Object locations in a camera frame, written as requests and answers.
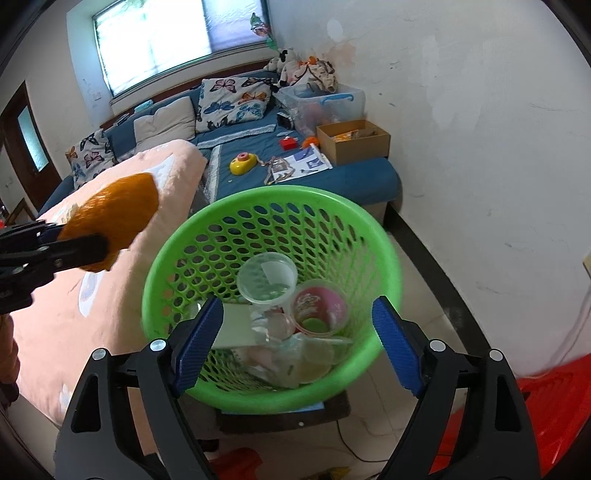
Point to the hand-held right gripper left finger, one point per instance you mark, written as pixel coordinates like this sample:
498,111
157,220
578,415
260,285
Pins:
198,348

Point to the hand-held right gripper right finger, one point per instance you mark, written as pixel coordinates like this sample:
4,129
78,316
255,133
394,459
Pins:
397,348

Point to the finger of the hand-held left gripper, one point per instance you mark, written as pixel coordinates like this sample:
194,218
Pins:
78,251
27,233

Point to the orange fruit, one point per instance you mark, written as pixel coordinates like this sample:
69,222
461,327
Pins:
115,207

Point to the clear plastic bag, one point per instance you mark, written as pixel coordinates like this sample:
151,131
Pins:
272,364

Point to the small clear round container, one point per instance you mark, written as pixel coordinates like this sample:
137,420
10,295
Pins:
316,364

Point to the red printed paper cup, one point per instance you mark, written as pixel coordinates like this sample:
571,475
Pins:
323,300

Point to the clear labelled plastic cup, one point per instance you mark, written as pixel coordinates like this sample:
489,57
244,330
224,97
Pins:
268,281

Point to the green perforated plastic basket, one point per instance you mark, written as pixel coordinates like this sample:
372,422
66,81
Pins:
272,196

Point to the person's left forearm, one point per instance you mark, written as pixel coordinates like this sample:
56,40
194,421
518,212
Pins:
7,360

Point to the pink floral blanket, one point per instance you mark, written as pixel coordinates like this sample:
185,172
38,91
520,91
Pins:
69,332

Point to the brown wooden door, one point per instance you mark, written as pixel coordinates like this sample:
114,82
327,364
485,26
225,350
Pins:
23,147

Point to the small butterfly print pillow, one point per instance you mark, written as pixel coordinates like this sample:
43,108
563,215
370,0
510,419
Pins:
90,159

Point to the black low stool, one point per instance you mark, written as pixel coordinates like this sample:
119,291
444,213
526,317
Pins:
277,417

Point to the red plastic stool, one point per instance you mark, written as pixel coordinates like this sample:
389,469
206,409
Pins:
235,466
554,406

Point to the beige pillow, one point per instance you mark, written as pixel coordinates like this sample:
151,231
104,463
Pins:
166,120

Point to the blue sofa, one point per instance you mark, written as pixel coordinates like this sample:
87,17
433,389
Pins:
351,184

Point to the yellow round toy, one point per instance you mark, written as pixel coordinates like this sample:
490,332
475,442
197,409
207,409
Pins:
243,164

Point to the cardboard box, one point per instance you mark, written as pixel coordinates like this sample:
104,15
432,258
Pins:
360,150

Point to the open printed booklet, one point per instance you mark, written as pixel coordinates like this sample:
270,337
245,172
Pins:
304,164

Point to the large butterfly print pillow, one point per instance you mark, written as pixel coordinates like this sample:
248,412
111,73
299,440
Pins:
233,104

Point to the small orange toy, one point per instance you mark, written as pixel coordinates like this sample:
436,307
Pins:
310,142

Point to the small red box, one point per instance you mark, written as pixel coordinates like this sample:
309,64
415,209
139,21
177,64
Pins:
289,144

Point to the window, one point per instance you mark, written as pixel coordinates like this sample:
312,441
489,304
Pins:
175,37

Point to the clear plastic storage box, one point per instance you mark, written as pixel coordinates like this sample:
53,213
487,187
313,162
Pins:
341,108

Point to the black and white cow plush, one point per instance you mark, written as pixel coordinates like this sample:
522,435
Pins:
286,64

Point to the beige plush toy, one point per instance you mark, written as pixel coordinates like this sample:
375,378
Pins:
323,76

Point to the colourful hanging decoration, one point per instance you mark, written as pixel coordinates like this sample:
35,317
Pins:
263,30

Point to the pink orange plush toy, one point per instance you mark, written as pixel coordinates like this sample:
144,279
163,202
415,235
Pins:
308,63

